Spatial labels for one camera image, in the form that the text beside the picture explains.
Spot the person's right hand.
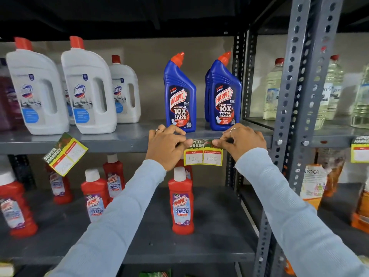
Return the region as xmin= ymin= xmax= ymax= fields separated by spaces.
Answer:
xmin=212 ymin=123 xmax=267 ymax=162

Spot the person's left hand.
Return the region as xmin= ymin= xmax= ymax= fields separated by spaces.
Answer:
xmin=145 ymin=125 xmax=194 ymax=172

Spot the yellow price tag card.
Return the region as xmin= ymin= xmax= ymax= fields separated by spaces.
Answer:
xmin=43 ymin=132 xmax=89 ymax=177
xmin=184 ymin=138 xmax=224 ymax=167
xmin=350 ymin=136 xmax=369 ymax=164

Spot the person's right forearm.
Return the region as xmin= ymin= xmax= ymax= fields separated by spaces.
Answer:
xmin=235 ymin=148 xmax=369 ymax=277

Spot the person's left forearm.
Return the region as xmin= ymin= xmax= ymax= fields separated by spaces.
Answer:
xmin=48 ymin=159 xmax=167 ymax=277

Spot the red bathroom cleaner bottle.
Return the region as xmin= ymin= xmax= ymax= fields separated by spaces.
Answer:
xmin=80 ymin=169 xmax=110 ymax=223
xmin=175 ymin=159 xmax=194 ymax=182
xmin=103 ymin=154 xmax=125 ymax=200
xmin=168 ymin=167 xmax=195 ymax=236
xmin=0 ymin=170 xmax=39 ymax=239
xmin=47 ymin=164 xmax=73 ymax=205

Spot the blue toilet cleaner bottle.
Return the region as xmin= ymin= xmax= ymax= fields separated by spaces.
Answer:
xmin=164 ymin=52 xmax=197 ymax=133
xmin=208 ymin=51 xmax=243 ymax=131
xmin=204 ymin=69 xmax=211 ymax=123

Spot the clear liquid bottle red cap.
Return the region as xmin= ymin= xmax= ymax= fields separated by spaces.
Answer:
xmin=350 ymin=64 xmax=369 ymax=129
xmin=314 ymin=55 xmax=345 ymax=131
xmin=263 ymin=58 xmax=285 ymax=121

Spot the white cleaner bottle red cap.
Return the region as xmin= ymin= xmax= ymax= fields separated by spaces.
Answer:
xmin=59 ymin=69 xmax=76 ymax=125
xmin=6 ymin=37 xmax=70 ymax=135
xmin=61 ymin=36 xmax=117 ymax=135
xmin=109 ymin=55 xmax=142 ymax=124

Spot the grey metal shelf rack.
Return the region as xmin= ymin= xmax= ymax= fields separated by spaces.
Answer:
xmin=0 ymin=26 xmax=274 ymax=277
xmin=241 ymin=0 xmax=369 ymax=277

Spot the white and orange refill pouch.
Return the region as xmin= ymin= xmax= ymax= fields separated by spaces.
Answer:
xmin=299 ymin=164 xmax=328 ymax=211

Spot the orange liquid bottle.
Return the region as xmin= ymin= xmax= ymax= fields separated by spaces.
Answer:
xmin=317 ymin=148 xmax=346 ymax=198
xmin=351 ymin=182 xmax=369 ymax=234

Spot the green packet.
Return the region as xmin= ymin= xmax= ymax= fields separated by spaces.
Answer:
xmin=140 ymin=268 xmax=172 ymax=277

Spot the purple cleaner bottle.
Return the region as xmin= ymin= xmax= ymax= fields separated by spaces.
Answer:
xmin=0 ymin=58 xmax=25 ymax=132

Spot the pale packet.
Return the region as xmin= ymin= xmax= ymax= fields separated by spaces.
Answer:
xmin=0 ymin=262 xmax=15 ymax=277

